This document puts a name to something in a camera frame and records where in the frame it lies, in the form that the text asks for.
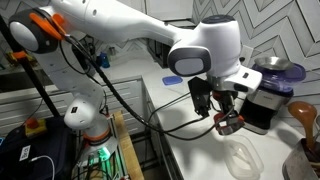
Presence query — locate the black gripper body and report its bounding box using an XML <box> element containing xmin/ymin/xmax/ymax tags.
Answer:
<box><xmin>213</xmin><ymin>90</ymin><xmax>238</xmax><ymax>114</ymax></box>

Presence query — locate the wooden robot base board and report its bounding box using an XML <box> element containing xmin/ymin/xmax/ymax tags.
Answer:
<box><xmin>113</xmin><ymin>111</ymin><xmax>144</xmax><ymax>180</ymax></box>

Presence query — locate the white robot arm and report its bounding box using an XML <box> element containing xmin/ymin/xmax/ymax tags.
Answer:
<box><xmin>8</xmin><ymin>0</ymin><xmax>262</xmax><ymax>146</ymax></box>

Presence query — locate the clear plastic bowl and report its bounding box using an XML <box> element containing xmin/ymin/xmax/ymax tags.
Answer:
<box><xmin>223</xmin><ymin>135</ymin><xmax>264</xmax><ymax>180</ymax></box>

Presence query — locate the steel juicer bowl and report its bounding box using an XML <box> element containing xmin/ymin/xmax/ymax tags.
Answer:
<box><xmin>254</xmin><ymin>56</ymin><xmax>294</xmax><ymax>71</ymax></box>

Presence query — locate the blue plastic lid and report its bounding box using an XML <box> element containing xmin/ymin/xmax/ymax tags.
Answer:
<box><xmin>162</xmin><ymin>76</ymin><xmax>183</xmax><ymax>86</ymax></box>

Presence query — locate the black and silver blender base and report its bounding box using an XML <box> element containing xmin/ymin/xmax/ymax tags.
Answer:
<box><xmin>240</xmin><ymin>88</ymin><xmax>286</xmax><ymax>135</ymax></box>

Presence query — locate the purple juicer top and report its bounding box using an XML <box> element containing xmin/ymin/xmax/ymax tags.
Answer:
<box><xmin>252</xmin><ymin>63</ymin><xmax>306</xmax><ymax>92</ymax></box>

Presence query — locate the brown wooden spoon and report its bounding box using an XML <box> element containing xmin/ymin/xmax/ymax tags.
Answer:
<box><xmin>288</xmin><ymin>101</ymin><xmax>317</xmax><ymax>150</ymax></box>

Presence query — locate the metal utensil holder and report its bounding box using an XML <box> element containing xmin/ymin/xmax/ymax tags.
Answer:
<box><xmin>282</xmin><ymin>138</ymin><xmax>320</xmax><ymax>180</ymax></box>

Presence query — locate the grey drawer cabinet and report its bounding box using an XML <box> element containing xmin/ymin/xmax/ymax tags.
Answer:
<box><xmin>0</xmin><ymin>76</ymin><xmax>149</xmax><ymax>137</ymax></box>

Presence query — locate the blue bottle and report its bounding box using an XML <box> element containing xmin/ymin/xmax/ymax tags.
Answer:
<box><xmin>99</xmin><ymin>52</ymin><xmax>110</xmax><ymax>68</ymax></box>

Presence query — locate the black case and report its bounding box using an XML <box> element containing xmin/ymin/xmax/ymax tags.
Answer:
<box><xmin>0</xmin><ymin>117</ymin><xmax>75</xmax><ymax>180</ymax></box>

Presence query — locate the red emergency stop button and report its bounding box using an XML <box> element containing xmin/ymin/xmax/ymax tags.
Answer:
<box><xmin>24</xmin><ymin>118</ymin><xmax>47</xmax><ymax>138</ymax></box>

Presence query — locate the orange clamp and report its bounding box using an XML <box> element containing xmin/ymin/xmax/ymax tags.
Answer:
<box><xmin>7</xmin><ymin>51</ymin><xmax>33</xmax><ymax>65</ymax></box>

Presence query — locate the black tripod pole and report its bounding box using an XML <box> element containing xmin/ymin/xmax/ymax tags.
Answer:
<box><xmin>0</xmin><ymin>15</ymin><xmax>60</xmax><ymax>117</ymax></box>

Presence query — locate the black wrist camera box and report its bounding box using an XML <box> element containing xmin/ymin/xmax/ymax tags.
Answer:
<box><xmin>188</xmin><ymin>77</ymin><xmax>212</xmax><ymax>117</ymax></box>

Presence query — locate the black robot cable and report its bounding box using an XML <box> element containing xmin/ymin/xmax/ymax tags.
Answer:
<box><xmin>59</xmin><ymin>33</ymin><xmax>234</xmax><ymax>142</ymax></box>

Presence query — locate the white cable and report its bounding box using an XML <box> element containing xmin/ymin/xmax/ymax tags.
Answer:
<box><xmin>29</xmin><ymin>154</ymin><xmax>56</xmax><ymax>180</ymax></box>

